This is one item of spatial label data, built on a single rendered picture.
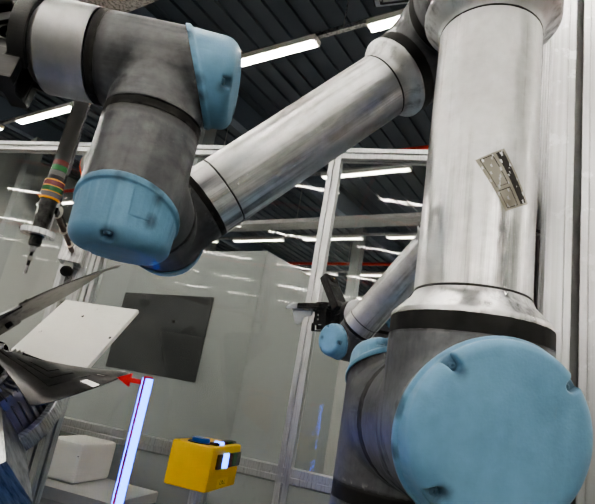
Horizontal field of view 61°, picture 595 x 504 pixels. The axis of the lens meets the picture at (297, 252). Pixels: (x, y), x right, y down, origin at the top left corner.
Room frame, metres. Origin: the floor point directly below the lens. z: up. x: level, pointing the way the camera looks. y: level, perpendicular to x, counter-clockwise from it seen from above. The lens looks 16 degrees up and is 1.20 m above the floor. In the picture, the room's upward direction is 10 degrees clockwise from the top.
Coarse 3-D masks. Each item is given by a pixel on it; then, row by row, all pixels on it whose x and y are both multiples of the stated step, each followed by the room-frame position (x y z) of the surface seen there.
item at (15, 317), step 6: (12, 312) 1.10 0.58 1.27; (18, 312) 1.12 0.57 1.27; (0, 318) 1.08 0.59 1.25; (6, 318) 1.10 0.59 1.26; (12, 318) 1.12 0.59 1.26; (18, 318) 1.15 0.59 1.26; (0, 324) 1.10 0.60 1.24; (6, 324) 1.12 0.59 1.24; (12, 324) 1.13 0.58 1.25; (0, 330) 1.14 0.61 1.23; (6, 330) 1.16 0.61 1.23
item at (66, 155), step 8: (72, 104) 1.04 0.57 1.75; (80, 104) 1.04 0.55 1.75; (88, 104) 1.06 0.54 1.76; (72, 112) 1.04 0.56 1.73; (80, 112) 1.04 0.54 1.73; (72, 120) 1.04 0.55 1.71; (80, 120) 1.05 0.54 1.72; (64, 128) 1.04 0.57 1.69; (72, 128) 1.04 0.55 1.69; (80, 128) 1.05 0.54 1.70; (64, 136) 1.04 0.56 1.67; (72, 136) 1.04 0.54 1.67; (64, 144) 1.04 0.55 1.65; (72, 144) 1.05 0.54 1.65; (56, 152) 1.04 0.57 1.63; (64, 152) 1.04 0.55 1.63; (72, 152) 1.05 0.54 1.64; (64, 160) 1.04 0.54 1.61; (48, 176) 1.04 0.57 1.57; (56, 176) 1.04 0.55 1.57
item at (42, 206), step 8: (40, 200) 1.04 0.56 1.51; (48, 200) 1.04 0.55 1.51; (40, 208) 1.04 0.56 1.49; (48, 208) 1.04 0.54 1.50; (40, 216) 1.04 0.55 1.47; (48, 216) 1.04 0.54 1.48; (32, 224) 1.04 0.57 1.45; (40, 224) 1.04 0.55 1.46; (48, 224) 1.05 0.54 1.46; (32, 240) 1.04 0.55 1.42; (40, 240) 1.05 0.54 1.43
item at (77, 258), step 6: (60, 252) 1.59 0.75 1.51; (66, 252) 1.60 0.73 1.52; (78, 252) 1.61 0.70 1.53; (84, 252) 1.64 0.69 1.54; (60, 258) 1.60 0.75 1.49; (66, 258) 1.60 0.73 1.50; (72, 258) 1.61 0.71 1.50; (78, 258) 1.61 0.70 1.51; (84, 258) 1.69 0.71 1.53; (78, 264) 1.63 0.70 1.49
